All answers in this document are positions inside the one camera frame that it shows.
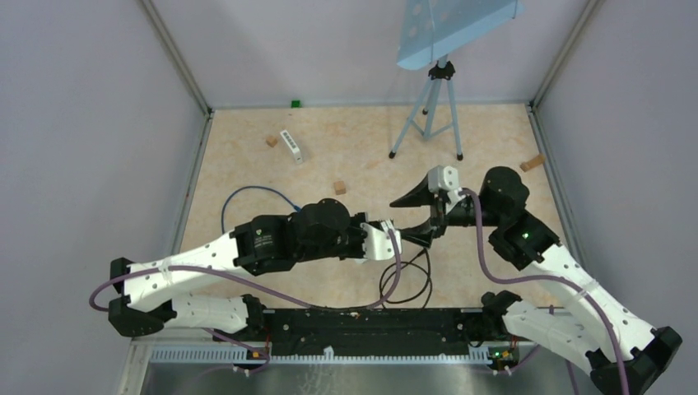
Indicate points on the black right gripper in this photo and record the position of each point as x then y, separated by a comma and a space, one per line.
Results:
421, 196

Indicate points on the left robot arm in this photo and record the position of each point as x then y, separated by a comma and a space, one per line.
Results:
159, 294

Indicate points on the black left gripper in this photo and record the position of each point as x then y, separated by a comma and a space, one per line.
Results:
360, 234

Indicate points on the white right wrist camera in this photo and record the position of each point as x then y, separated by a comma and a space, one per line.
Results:
443, 182

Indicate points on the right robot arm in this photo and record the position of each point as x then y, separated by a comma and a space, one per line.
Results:
620, 352

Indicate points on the long white network switch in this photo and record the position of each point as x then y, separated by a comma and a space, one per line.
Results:
294, 148

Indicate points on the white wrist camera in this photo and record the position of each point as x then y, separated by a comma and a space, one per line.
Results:
443, 182
382, 240

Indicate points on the small wooden cube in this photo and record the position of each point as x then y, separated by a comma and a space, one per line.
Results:
339, 187

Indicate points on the curved wooden block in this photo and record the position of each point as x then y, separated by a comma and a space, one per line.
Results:
533, 163

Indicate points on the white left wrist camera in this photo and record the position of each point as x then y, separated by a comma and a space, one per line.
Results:
382, 240

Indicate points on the light blue tripod stand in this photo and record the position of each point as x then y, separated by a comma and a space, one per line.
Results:
430, 32

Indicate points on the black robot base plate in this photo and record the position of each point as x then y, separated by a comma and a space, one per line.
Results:
375, 332

